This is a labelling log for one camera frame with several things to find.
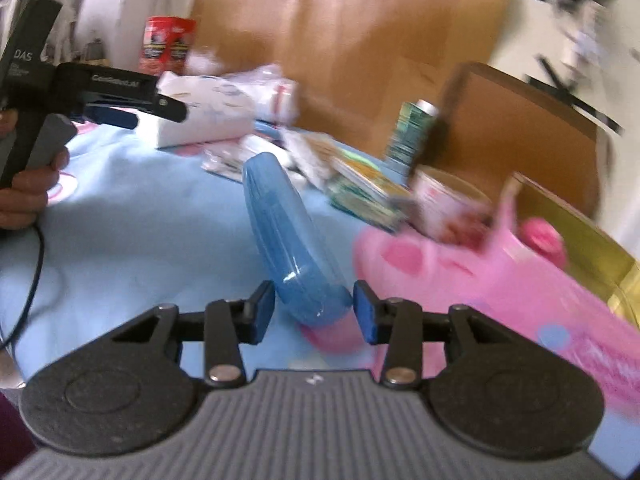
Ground green yellow packet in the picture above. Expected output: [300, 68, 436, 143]
[326, 152, 417, 234]

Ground blue pink printed blanket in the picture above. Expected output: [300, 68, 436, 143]
[0, 122, 640, 467]

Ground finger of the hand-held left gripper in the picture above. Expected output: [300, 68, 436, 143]
[154, 90, 189, 124]
[82, 104, 139, 131]

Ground gold box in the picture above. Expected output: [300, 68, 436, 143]
[509, 172, 640, 322]

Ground white curtain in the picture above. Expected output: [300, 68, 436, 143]
[0, 0, 202, 68]

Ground white tissue package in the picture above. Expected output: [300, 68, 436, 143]
[136, 71, 260, 151]

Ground brown cardboard box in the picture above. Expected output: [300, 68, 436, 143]
[434, 62, 615, 222]

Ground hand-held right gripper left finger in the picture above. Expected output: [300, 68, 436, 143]
[112, 280, 277, 388]

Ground red snack bag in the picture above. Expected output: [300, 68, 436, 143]
[139, 15, 197, 77]

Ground green can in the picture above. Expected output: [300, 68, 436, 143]
[383, 99, 441, 182]

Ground black cable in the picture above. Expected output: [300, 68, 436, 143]
[0, 222, 47, 348]

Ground clear crumpled plastic bag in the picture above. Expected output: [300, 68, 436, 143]
[227, 63, 302, 127]

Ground large brown cardboard sheet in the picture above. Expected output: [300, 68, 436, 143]
[187, 0, 517, 162]

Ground pink round plush toy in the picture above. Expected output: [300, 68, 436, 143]
[519, 217, 569, 267]

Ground white red paper cup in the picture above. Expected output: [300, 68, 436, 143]
[410, 165, 495, 252]

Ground dark purple clothing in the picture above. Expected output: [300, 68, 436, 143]
[0, 389, 32, 467]

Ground black wall tape strips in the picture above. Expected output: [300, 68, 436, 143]
[510, 0, 632, 137]

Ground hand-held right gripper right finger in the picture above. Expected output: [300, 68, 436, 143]
[353, 280, 501, 388]

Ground blue clear plastic pack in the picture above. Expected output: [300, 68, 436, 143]
[242, 152, 354, 329]

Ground person's left hand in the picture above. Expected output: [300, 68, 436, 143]
[0, 147, 71, 231]

